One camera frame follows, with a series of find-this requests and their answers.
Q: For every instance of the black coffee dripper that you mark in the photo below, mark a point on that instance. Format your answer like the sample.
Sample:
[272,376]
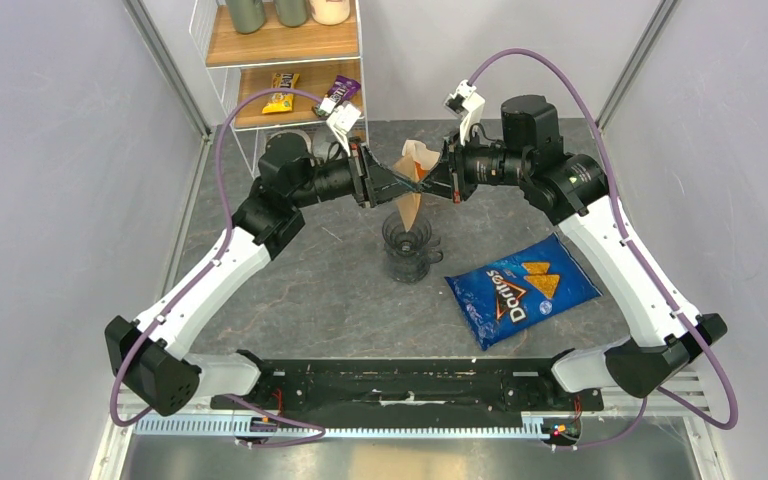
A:
[406,240]

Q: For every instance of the blue Doritos chip bag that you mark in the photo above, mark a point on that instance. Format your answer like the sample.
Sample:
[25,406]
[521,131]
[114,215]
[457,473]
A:
[509,295]

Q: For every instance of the green bottle left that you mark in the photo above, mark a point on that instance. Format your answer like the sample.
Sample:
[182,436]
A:
[247,16]

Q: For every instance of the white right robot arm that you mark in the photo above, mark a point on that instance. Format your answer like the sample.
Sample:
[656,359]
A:
[667,333]

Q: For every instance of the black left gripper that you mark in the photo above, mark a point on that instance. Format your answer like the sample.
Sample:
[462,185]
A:
[372,182]

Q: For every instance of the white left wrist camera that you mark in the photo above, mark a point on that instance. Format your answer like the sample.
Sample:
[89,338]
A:
[340,119]

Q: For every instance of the aluminium rail frame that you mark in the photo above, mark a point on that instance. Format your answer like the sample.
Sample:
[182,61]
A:
[281,403]

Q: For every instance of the white wire wooden shelf rack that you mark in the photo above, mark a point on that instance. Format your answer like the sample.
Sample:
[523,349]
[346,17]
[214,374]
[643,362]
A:
[240,68]

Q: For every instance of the green bottle middle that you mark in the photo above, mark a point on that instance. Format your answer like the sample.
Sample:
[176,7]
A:
[291,13]

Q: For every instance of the green bottle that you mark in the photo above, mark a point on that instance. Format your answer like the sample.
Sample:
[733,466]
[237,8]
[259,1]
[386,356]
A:
[247,16]
[291,13]

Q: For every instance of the yellow M&M's candy bag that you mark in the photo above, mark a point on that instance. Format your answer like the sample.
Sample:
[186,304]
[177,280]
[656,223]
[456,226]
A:
[282,101]

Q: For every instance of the purple M&M's candy bag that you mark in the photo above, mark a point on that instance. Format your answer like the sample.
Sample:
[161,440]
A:
[342,89]

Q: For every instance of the orange coffee filter package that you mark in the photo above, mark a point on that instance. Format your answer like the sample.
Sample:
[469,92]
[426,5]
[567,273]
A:
[424,158]

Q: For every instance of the cream pump lotion bottle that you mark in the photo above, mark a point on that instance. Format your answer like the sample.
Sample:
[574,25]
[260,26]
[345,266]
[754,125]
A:
[330,12]

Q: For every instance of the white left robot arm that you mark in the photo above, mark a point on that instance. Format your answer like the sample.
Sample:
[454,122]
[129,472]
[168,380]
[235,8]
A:
[225,278]

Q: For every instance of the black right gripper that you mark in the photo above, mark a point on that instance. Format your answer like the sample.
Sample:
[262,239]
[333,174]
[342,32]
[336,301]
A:
[449,178]

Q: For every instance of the brown paper coffee filter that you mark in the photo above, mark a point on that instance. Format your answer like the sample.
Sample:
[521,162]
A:
[408,204]

